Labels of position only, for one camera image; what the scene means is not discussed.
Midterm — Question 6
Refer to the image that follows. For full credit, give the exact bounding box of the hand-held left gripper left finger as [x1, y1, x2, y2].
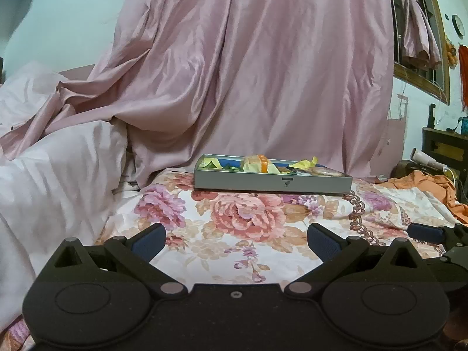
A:
[44, 223, 189, 299]

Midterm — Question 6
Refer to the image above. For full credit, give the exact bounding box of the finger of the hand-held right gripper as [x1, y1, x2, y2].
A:
[407, 222, 468, 246]

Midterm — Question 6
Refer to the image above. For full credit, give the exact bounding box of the orange hanging cloth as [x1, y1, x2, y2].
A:
[459, 45, 468, 112]

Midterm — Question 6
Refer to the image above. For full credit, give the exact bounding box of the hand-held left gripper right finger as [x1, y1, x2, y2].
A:
[284, 223, 428, 299]

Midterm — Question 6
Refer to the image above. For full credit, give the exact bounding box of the wooden window frame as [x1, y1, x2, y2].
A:
[389, 0, 451, 106]

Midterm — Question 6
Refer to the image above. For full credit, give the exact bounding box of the floral blanket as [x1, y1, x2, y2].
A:
[0, 168, 468, 351]

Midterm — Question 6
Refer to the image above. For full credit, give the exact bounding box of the brown bag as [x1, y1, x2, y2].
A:
[390, 159, 416, 180]

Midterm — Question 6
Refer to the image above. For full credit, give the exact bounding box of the pink satin curtain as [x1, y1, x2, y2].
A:
[0, 0, 397, 187]

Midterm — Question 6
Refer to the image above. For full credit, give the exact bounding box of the pale pink bedding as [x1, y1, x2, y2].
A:
[0, 60, 136, 326]

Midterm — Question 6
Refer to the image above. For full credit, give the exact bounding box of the yellow packet with orange stripe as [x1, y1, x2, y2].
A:
[242, 154, 278, 173]

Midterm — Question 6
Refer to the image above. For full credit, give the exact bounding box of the pink hanging bag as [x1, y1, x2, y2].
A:
[386, 93, 409, 161]

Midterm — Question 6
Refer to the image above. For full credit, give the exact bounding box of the grey shallow box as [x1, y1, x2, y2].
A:
[194, 154, 353, 194]

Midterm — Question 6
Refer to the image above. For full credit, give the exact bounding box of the dark wooden furniture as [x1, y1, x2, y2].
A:
[422, 127, 468, 176]

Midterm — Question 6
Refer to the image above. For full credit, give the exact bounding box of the yellow crinkled packet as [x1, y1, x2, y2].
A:
[289, 156, 319, 171]

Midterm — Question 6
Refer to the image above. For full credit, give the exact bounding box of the white handheld device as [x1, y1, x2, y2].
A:
[410, 148, 446, 169]

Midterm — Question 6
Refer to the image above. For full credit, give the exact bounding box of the yellow-orange hanging ornament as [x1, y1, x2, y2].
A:
[444, 35, 458, 69]

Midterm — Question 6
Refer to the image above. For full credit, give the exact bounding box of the small pink window curtain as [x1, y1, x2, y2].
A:
[388, 0, 441, 67]

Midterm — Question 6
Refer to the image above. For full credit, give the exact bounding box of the round wall clock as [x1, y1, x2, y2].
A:
[451, 14, 466, 37]

